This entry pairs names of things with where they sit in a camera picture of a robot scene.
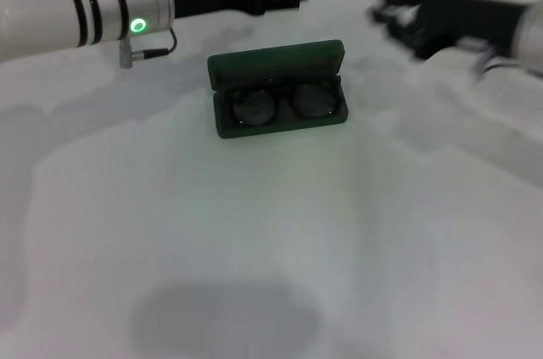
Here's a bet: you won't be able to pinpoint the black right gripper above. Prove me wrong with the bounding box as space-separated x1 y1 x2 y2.
369 0 528 62

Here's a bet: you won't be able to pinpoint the green glasses case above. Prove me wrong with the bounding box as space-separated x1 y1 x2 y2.
206 39 350 139

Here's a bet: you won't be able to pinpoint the black glasses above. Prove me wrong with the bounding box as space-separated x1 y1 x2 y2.
231 78 341 126

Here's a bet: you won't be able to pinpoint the silver plug with black cable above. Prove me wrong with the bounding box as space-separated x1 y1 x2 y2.
473 42 525 81

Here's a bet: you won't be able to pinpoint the silver angled plug with cable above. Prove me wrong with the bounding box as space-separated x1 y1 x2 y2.
119 27 178 70

